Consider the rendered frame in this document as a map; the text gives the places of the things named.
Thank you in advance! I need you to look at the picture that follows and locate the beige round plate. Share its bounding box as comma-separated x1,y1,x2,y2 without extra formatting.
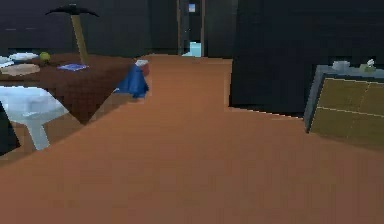
0,63,41,77

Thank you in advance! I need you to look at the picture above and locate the blue book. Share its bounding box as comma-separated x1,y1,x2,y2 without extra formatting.
56,63,90,72

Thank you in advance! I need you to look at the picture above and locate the dark brown table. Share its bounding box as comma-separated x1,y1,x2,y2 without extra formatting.
0,53,150,125

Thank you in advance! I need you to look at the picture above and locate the pale blue chair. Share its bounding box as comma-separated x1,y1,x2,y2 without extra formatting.
0,85,70,152

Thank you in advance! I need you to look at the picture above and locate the blue cloth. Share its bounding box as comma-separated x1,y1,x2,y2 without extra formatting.
114,64,150,99

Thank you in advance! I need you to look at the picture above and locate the olive drawer chest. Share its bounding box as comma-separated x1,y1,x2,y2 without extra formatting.
303,64,384,149

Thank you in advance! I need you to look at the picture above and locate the white cup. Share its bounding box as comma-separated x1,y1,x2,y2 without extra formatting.
331,60,351,72

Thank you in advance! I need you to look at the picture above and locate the white plate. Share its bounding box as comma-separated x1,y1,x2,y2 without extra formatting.
8,52,39,62

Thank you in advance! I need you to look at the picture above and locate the black shade table lamp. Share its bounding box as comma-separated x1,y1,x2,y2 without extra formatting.
45,3,100,65

